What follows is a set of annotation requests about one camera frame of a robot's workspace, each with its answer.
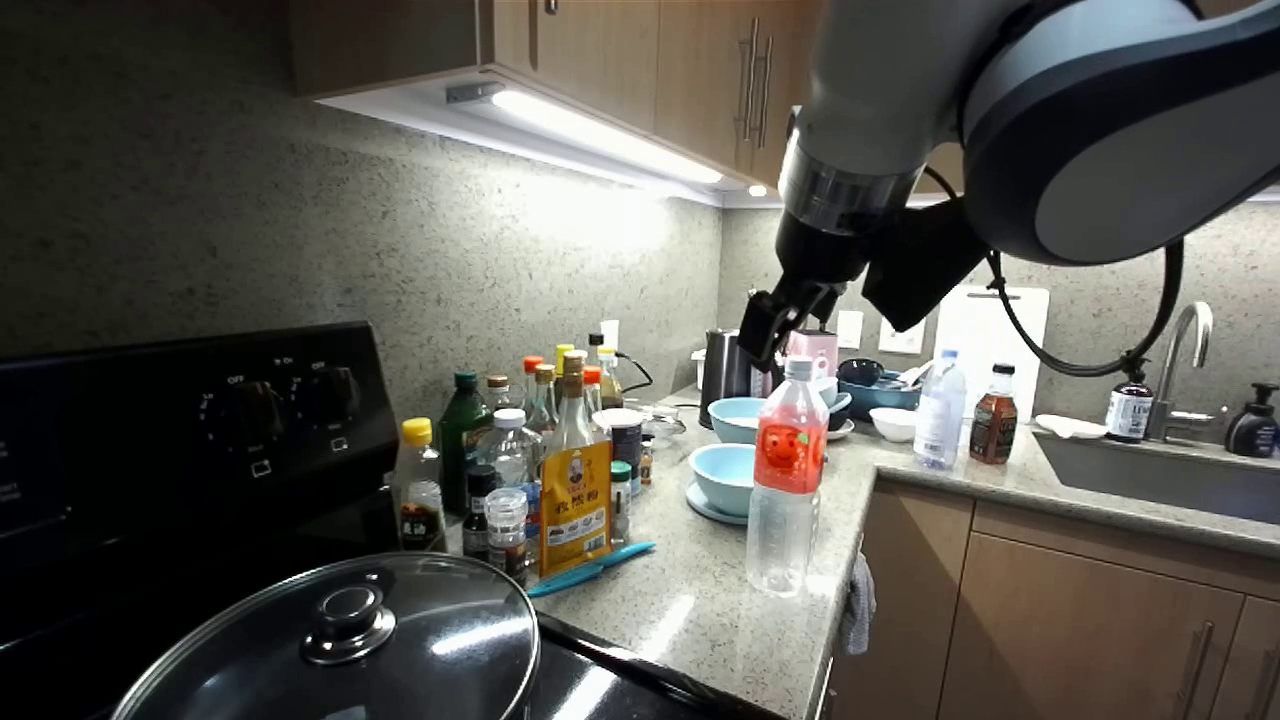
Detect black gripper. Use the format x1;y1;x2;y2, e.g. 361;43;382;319
735;208;876;378

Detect orange label plastic bottle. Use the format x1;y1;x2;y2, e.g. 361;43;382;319
744;353;831;602

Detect pale yellow oil bottle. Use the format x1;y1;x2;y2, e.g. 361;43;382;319
583;334;627;414

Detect brown sauce bottle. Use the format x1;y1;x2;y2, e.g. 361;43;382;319
968;360;1024;469

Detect small green cap bottle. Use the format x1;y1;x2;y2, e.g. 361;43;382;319
607;455;640;549

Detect orange cap bottle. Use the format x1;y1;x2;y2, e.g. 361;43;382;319
515;353;560;433

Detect yellow label sauce bottle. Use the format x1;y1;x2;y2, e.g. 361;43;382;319
534;350;616;580

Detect clear white cap bottle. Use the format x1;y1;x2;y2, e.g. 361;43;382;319
479;403;545;502

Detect green glass bottle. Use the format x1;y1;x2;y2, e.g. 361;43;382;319
437;372;495;520

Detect yellow cap bottle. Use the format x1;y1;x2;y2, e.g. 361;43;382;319
391;417;452;557

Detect pink knife block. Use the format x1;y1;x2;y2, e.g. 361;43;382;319
786;328;842;401

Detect black electric kettle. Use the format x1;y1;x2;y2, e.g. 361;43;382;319
694;325;779;433

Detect stack of dark plates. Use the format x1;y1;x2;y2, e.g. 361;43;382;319
812;386;855;443

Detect dark teal bowl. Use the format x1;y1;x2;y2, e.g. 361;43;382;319
834;356;923;417

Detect large light blue bowl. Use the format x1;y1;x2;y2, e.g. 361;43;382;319
704;391;775;449

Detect white bowl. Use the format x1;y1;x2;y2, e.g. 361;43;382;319
866;403;923;443

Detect small light blue bowl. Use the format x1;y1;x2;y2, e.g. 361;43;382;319
687;442;759;520

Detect white board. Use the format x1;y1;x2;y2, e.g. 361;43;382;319
932;282;1050;421

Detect light blue plate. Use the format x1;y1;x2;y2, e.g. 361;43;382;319
678;481;753;531

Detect dark jar white lid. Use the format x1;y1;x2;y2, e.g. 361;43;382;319
590;403;653;488

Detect under cabinet light strip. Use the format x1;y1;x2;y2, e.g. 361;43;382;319
445;81;730;191

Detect wooden upper cabinets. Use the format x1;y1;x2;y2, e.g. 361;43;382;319
281;0;1280;204

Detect grey dish cloth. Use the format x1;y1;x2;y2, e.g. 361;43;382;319
841;549;878;660

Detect white cloth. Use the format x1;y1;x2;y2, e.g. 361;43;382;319
1037;414;1113;443

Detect brown soap dispenser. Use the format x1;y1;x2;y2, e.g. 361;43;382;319
1104;356;1155;443

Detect chrome faucet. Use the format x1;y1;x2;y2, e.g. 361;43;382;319
1152;298;1219;443

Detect steel sink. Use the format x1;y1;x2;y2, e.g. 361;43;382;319
1030;429;1280;529

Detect black soap dispenser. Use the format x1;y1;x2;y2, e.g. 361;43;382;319
1219;381;1280;462

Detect glass pan lid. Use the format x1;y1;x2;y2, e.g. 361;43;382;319
109;549;545;720

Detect black electric stove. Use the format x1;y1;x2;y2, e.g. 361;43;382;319
0;319;793;720

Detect white switch plate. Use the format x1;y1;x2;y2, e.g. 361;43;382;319
876;316;926;360

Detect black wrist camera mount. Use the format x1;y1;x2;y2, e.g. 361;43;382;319
860;195;991;335

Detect teal handled utensil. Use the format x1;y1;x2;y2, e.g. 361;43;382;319
525;535;661;602

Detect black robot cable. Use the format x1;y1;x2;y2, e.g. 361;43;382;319
984;236;1186;381

